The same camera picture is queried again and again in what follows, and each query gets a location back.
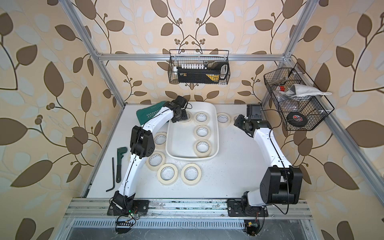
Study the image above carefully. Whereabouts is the cream tape roll six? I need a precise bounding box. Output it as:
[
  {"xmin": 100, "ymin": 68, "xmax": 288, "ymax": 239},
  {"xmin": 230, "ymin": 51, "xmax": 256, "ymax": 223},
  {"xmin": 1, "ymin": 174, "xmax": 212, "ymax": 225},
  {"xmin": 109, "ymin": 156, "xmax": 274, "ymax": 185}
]
[{"xmin": 179, "ymin": 111, "xmax": 192, "ymax": 125}]

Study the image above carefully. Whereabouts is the cream tape roll nine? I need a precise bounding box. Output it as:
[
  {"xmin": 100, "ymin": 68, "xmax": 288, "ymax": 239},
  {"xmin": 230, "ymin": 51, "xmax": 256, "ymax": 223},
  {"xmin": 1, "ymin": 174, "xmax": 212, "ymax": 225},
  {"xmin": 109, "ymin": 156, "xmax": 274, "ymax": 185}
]
[{"xmin": 193, "ymin": 112, "xmax": 210, "ymax": 125}]

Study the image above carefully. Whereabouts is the cream tape roll five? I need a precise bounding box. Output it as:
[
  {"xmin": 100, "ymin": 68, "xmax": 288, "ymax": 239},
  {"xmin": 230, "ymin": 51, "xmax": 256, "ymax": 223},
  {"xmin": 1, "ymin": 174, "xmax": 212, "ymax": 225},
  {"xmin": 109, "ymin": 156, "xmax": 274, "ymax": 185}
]
[{"xmin": 217, "ymin": 113, "xmax": 232, "ymax": 128}]

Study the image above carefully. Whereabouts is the cream tape roll two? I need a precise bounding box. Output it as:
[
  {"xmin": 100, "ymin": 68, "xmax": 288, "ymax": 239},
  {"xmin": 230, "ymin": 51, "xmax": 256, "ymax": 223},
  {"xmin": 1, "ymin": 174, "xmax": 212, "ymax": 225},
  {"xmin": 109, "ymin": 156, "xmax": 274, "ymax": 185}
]
[{"xmin": 194, "ymin": 140, "xmax": 212, "ymax": 158}]

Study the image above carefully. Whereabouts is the cream tape roll four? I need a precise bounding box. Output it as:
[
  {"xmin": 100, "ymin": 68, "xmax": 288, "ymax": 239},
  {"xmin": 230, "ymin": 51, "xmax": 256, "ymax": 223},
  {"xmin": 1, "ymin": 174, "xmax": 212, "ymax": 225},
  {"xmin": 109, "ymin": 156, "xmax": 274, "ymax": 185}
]
[{"xmin": 146, "ymin": 151, "xmax": 166, "ymax": 172}]

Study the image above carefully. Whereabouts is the cream tape roll one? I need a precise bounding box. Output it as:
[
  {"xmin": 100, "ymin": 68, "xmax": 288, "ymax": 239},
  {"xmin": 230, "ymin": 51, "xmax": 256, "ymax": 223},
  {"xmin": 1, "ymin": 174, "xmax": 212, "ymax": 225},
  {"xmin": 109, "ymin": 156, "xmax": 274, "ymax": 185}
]
[{"xmin": 181, "ymin": 164, "xmax": 202, "ymax": 186}]

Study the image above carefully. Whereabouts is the cream tape roll seven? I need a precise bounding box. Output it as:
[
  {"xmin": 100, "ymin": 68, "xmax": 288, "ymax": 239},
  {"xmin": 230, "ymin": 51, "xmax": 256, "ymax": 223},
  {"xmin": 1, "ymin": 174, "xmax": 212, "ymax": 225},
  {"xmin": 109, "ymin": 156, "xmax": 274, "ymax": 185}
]
[{"xmin": 157, "ymin": 164, "xmax": 178, "ymax": 186}]

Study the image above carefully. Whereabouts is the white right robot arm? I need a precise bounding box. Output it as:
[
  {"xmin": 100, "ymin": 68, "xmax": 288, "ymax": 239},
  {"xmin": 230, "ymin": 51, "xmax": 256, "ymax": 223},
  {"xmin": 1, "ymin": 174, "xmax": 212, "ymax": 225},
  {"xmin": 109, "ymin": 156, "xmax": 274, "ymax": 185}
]
[{"xmin": 234, "ymin": 115, "xmax": 303, "ymax": 208}]

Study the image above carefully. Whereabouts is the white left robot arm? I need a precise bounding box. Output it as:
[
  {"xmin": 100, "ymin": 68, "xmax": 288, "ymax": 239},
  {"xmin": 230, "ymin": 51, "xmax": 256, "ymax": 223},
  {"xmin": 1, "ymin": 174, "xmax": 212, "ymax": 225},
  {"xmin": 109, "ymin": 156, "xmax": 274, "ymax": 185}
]
[{"xmin": 111, "ymin": 96, "xmax": 188, "ymax": 213}]

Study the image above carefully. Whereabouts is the white plastic storage box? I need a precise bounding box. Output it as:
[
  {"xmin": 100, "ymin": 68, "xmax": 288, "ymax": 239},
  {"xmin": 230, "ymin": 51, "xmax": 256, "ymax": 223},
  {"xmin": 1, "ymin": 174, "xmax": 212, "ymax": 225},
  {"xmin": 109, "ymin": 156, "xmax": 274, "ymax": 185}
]
[{"xmin": 166, "ymin": 102, "xmax": 220, "ymax": 162}]

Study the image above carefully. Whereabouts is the cream tape roll ten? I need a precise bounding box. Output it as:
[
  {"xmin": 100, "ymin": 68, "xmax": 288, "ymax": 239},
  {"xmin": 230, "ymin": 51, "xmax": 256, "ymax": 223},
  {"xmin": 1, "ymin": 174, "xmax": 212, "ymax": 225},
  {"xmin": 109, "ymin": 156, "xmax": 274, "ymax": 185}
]
[{"xmin": 193, "ymin": 125, "xmax": 211, "ymax": 140}]

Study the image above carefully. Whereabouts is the cream tape roll eight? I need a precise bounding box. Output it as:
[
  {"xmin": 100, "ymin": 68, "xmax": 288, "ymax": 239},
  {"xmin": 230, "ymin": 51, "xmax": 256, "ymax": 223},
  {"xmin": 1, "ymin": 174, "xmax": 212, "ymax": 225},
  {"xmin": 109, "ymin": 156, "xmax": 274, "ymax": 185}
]
[{"xmin": 154, "ymin": 132, "xmax": 167, "ymax": 150}]

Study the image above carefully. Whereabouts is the black yellow box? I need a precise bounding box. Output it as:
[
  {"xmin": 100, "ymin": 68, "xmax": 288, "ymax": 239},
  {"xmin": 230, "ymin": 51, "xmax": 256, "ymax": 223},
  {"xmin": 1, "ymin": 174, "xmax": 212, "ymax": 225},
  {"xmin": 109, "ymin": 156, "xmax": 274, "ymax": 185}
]
[{"xmin": 177, "ymin": 69, "xmax": 220, "ymax": 84}]

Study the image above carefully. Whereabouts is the black tape roll red label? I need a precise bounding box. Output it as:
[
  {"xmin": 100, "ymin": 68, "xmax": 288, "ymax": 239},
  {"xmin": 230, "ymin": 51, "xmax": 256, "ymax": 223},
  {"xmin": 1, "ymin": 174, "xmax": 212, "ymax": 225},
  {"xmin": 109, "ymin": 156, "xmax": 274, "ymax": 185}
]
[{"xmin": 287, "ymin": 112, "xmax": 308, "ymax": 128}]

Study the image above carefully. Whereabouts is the green tool case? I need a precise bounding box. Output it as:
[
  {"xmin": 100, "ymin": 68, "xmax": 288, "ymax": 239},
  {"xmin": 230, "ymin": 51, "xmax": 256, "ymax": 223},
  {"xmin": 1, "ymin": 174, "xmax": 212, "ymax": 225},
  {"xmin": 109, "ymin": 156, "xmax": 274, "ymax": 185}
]
[{"xmin": 136, "ymin": 101, "xmax": 166, "ymax": 125}]

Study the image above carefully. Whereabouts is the grey cloth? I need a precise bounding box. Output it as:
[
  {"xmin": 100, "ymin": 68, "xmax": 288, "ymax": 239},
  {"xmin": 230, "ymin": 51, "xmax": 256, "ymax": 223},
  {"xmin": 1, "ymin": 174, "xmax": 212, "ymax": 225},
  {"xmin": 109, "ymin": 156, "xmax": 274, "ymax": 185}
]
[{"xmin": 284, "ymin": 84, "xmax": 332, "ymax": 98}]

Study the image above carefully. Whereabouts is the green pipe wrench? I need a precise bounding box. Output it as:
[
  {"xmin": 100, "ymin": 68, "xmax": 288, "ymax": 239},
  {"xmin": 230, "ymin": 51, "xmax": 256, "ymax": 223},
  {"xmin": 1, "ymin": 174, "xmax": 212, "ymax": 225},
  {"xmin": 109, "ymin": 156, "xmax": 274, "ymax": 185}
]
[{"xmin": 116, "ymin": 147, "xmax": 128, "ymax": 183}]

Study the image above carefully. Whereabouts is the black hex key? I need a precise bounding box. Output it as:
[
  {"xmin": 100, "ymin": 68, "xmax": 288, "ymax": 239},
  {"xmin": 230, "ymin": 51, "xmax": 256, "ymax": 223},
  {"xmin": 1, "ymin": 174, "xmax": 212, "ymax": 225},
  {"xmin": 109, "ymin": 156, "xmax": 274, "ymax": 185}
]
[{"xmin": 106, "ymin": 157, "xmax": 116, "ymax": 193}]

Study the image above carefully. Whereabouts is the black wire basket back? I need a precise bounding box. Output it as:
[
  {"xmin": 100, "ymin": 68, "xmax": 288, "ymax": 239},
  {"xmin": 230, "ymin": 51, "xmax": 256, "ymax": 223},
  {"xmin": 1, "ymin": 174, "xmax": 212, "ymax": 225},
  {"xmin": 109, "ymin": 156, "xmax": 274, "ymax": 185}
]
[{"xmin": 168, "ymin": 49, "xmax": 231, "ymax": 85}]

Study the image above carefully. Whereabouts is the black wire basket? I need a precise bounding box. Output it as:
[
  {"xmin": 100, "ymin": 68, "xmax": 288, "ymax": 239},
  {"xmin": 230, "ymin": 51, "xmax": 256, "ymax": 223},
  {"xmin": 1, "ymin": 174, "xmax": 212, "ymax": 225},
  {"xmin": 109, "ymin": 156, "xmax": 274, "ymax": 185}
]
[
  {"xmin": 168, "ymin": 49, "xmax": 231, "ymax": 85},
  {"xmin": 264, "ymin": 63, "xmax": 335, "ymax": 131}
]

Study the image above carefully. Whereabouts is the black wire basket right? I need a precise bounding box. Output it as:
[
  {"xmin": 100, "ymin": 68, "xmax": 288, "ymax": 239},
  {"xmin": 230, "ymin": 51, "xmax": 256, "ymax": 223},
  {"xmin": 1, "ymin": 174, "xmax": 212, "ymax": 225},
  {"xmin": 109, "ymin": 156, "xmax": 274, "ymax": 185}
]
[{"xmin": 264, "ymin": 63, "xmax": 335, "ymax": 131}]

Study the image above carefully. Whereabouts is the aluminium frame back bar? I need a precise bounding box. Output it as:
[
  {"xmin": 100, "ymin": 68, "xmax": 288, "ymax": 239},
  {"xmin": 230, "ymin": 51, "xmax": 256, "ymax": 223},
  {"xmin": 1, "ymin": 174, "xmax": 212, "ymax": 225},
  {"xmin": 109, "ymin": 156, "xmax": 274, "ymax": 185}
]
[{"xmin": 97, "ymin": 53, "xmax": 286, "ymax": 62}]

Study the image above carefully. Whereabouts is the aluminium frame post right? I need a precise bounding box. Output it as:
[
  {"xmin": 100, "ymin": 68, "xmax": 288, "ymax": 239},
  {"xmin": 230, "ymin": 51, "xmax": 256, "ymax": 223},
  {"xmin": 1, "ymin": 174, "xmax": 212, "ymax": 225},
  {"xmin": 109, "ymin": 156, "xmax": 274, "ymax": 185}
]
[{"xmin": 259, "ymin": 0, "xmax": 320, "ymax": 109}]

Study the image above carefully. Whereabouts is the aluminium frame post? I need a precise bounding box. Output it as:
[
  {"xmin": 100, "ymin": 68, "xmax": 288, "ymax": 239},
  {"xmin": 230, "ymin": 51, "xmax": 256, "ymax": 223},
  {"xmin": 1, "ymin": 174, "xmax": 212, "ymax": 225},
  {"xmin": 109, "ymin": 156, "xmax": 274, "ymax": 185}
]
[
  {"xmin": 259, "ymin": 0, "xmax": 320, "ymax": 109},
  {"xmin": 59, "ymin": 0, "xmax": 126, "ymax": 109}
]

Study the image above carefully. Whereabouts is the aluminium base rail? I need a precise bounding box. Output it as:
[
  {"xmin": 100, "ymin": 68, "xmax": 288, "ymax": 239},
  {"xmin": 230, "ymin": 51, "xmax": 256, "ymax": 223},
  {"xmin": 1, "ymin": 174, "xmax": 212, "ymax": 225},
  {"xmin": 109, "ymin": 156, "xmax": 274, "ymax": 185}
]
[{"xmin": 64, "ymin": 198, "xmax": 313, "ymax": 220}]

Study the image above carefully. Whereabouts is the aluminium frame post left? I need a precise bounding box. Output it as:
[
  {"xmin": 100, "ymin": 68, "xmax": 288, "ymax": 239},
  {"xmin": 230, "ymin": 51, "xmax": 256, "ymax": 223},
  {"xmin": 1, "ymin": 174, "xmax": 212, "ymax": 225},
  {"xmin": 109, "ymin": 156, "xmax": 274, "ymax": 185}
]
[{"xmin": 59, "ymin": 0, "xmax": 126, "ymax": 109}]

